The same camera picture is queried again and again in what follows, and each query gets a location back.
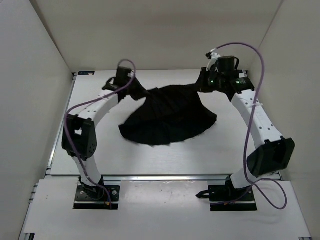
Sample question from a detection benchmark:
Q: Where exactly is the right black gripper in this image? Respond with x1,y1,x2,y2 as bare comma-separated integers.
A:
193,68,225,94

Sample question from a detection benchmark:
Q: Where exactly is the black skirt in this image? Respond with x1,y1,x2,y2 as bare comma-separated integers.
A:
118,84,217,146

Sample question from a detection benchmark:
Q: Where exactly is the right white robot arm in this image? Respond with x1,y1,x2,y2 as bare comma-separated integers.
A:
196,66,295,205

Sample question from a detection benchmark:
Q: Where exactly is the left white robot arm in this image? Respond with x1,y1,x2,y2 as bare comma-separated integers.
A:
62,77,150,205

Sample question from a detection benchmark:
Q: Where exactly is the left blue corner label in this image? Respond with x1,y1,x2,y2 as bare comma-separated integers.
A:
77,71,95,76

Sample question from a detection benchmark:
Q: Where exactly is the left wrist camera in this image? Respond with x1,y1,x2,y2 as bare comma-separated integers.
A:
113,66,135,88

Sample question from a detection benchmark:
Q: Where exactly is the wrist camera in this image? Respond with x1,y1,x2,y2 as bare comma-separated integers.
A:
205,49,240,73
113,66,135,88

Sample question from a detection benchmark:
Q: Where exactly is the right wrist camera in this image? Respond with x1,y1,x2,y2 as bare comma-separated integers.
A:
205,49,240,73

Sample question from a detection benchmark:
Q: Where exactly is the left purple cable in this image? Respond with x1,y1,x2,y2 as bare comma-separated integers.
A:
63,58,137,208

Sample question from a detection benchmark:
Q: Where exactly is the aluminium front rail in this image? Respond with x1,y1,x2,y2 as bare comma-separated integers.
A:
103,175,227,181

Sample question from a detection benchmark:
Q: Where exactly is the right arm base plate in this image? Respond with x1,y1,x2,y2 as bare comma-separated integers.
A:
195,180,258,212

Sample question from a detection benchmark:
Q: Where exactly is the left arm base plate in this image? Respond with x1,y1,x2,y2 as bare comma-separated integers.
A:
73,181,121,210

